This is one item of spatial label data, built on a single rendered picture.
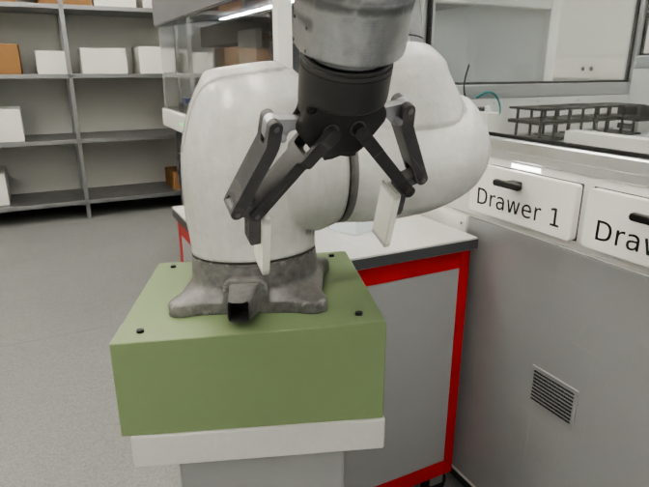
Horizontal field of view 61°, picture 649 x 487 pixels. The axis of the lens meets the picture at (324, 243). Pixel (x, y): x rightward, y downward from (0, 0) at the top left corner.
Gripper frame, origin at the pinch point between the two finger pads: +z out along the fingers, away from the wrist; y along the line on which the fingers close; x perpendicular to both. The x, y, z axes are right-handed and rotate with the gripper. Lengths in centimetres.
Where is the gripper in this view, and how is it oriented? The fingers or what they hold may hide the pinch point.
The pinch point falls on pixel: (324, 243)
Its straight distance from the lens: 56.5
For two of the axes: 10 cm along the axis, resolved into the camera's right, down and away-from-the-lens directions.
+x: 3.9, 6.4, -6.6
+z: -0.9, 7.5, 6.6
